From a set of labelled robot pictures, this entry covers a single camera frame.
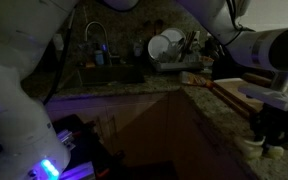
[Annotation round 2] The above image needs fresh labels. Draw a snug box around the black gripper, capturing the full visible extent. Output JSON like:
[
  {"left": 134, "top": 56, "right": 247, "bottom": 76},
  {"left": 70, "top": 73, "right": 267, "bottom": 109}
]
[{"left": 250, "top": 103, "right": 288, "bottom": 148}]

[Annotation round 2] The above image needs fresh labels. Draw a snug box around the black robot stand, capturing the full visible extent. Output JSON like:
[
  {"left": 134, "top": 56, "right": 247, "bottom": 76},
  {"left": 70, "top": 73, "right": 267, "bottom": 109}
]
[{"left": 50, "top": 114, "right": 125, "bottom": 180}]

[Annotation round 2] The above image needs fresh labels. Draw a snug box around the curved metal water faucet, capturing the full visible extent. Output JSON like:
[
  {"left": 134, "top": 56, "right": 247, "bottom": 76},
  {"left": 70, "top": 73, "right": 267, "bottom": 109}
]
[{"left": 84, "top": 20, "right": 110, "bottom": 67}]

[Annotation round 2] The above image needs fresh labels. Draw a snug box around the wooden rolling pin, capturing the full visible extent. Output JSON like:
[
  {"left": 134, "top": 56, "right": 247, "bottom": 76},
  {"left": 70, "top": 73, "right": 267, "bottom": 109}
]
[{"left": 241, "top": 72, "right": 274, "bottom": 89}]

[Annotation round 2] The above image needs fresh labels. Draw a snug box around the white dinner plate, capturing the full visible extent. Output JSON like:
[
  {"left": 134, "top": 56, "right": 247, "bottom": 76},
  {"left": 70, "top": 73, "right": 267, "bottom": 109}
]
[
  {"left": 147, "top": 33, "right": 173, "bottom": 62},
  {"left": 160, "top": 27, "right": 187, "bottom": 48}
]

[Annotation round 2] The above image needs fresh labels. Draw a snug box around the blue white soap bottle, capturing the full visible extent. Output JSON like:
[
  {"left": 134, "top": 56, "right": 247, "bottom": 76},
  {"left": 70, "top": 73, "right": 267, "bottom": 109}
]
[{"left": 94, "top": 49, "right": 105, "bottom": 66}]

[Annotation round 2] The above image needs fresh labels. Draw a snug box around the small soap dispenser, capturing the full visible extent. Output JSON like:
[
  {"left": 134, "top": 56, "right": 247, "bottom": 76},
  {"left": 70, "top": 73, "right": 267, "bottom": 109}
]
[{"left": 132, "top": 38, "right": 144, "bottom": 59}]

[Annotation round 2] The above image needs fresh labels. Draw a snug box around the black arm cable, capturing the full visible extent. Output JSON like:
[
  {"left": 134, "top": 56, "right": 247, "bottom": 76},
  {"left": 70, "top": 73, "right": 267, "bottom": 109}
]
[{"left": 42, "top": 8, "right": 77, "bottom": 106}]

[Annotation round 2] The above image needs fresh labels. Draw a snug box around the grey dish rack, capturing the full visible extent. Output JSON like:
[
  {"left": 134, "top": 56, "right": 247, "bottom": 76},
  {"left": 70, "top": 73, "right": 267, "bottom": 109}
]
[{"left": 151, "top": 49, "right": 206, "bottom": 73}]

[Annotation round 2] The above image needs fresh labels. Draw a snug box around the base cabinet with panel doors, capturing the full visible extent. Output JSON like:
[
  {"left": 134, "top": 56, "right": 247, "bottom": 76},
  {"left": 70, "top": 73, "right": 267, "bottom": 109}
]
[{"left": 43, "top": 92, "right": 170, "bottom": 144}]

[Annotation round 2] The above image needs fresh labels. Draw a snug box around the white wall outlet plate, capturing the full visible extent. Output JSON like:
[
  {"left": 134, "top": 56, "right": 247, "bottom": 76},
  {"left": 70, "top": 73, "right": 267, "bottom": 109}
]
[{"left": 52, "top": 33, "right": 66, "bottom": 52}]

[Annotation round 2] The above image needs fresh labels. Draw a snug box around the clear plastic container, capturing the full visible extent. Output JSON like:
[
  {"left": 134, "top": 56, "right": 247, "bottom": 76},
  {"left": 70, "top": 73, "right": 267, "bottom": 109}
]
[{"left": 163, "top": 43, "right": 185, "bottom": 63}]

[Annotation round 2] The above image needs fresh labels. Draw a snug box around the plain-sided base cabinet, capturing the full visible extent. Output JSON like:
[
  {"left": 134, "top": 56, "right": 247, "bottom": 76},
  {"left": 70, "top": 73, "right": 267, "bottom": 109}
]
[{"left": 103, "top": 87, "right": 262, "bottom": 180}]

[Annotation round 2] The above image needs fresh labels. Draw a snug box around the steel sink basin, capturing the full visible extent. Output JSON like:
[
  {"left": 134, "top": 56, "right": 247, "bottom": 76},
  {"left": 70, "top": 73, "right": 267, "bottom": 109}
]
[{"left": 76, "top": 64, "right": 147, "bottom": 87}]

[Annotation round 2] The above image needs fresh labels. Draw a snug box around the dark wooden spoon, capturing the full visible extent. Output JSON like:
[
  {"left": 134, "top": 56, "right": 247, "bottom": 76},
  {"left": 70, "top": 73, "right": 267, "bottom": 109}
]
[{"left": 153, "top": 18, "right": 165, "bottom": 36}]

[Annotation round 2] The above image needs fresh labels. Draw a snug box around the cutlery caddy with utensils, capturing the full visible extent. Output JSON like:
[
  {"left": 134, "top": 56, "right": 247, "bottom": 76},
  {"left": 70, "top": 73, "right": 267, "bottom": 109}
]
[{"left": 180, "top": 30, "right": 200, "bottom": 63}]

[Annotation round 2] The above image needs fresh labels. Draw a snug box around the large brown cutting board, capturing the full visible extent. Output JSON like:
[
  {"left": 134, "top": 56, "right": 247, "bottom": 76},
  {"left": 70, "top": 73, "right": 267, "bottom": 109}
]
[{"left": 209, "top": 85, "right": 288, "bottom": 153}]

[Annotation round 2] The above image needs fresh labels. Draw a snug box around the light wooden cutting board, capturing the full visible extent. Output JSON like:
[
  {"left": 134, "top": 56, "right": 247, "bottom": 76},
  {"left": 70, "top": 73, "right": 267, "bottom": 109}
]
[{"left": 213, "top": 77, "right": 266, "bottom": 113}]

